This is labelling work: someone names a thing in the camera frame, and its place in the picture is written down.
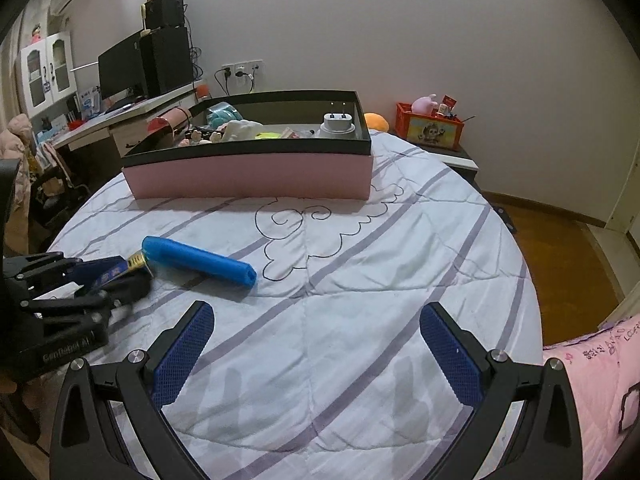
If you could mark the teal round case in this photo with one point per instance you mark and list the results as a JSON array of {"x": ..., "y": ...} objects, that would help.
[{"x": 222, "y": 112}]

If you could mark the pink plush toy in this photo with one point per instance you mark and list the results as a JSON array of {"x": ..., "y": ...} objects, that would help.
[{"x": 424, "y": 104}]

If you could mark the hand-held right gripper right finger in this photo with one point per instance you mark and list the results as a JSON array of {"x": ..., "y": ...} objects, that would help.
[{"x": 450, "y": 355}]

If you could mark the black office chair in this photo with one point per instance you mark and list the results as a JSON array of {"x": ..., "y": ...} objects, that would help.
[{"x": 60, "y": 195}]

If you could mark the orange plush toy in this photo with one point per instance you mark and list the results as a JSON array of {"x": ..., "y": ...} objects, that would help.
[{"x": 377, "y": 121}]

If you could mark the white glass door cabinet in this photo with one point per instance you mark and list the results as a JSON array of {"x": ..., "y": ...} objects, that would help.
[{"x": 47, "y": 75}]

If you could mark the rose gold metal jar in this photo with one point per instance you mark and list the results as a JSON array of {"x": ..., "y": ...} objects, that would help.
[{"x": 172, "y": 119}]

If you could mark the striped white quilt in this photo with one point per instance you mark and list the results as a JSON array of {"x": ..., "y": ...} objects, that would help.
[{"x": 350, "y": 270}]

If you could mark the pink cardboard box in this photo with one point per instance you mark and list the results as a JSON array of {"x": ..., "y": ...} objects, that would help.
[{"x": 250, "y": 175}]

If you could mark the black speaker box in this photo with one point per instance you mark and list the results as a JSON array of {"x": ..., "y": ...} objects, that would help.
[{"x": 165, "y": 12}]

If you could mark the black computer monitor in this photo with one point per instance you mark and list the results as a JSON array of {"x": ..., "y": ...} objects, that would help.
[{"x": 120, "y": 67}]

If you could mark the white wardrobe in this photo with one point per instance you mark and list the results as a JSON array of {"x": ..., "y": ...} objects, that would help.
[{"x": 625, "y": 200}]

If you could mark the black computer tower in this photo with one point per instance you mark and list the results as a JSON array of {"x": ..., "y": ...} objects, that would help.
[{"x": 167, "y": 62}]

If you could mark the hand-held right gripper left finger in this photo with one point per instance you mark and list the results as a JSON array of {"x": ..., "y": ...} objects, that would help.
[{"x": 182, "y": 355}]

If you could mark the small pink doll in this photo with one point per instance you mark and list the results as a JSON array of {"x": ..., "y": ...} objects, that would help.
[{"x": 36, "y": 34}]

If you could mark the white wall socket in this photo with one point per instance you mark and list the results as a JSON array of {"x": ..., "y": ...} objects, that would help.
[{"x": 242, "y": 68}]

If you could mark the low black and white cabinet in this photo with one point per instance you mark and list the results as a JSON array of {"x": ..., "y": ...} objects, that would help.
[{"x": 460, "y": 160}]

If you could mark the white animal toy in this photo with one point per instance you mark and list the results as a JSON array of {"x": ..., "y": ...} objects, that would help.
[{"x": 240, "y": 131}]

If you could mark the blue cylindrical case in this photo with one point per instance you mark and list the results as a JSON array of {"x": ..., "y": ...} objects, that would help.
[{"x": 200, "y": 262}]

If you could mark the white plug adapter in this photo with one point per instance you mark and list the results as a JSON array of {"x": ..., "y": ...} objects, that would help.
[{"x": 337, "y": 127}]

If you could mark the pink quilted cloth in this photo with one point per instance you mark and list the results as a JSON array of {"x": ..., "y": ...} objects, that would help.
[{"x": 595, "y": 400}]

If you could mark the white desk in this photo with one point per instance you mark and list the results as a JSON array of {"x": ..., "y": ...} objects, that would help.
[{"x": 100, "y": 127}]

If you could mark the red packet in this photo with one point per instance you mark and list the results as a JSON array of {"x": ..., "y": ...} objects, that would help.
[{"x": 448, "y": 104}]

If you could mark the small doll figurine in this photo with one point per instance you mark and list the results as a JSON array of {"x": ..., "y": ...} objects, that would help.
[{"x": 200, "y": 137}]

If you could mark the red toy crate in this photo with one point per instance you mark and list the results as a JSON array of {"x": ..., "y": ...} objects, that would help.
[{"x": 430, "y": 132}]

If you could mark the black keyboard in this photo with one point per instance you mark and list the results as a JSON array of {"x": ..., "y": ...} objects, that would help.
[{"x": 121, "y": 104}]

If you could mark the blue and white box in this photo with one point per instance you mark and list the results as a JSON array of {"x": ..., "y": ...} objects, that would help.
[{"x": 89, "y": 101}]

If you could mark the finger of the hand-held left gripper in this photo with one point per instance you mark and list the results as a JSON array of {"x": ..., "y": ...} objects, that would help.
[
  {"x": 130, "y": 287},
  {"x": 97, "y": 272}
]

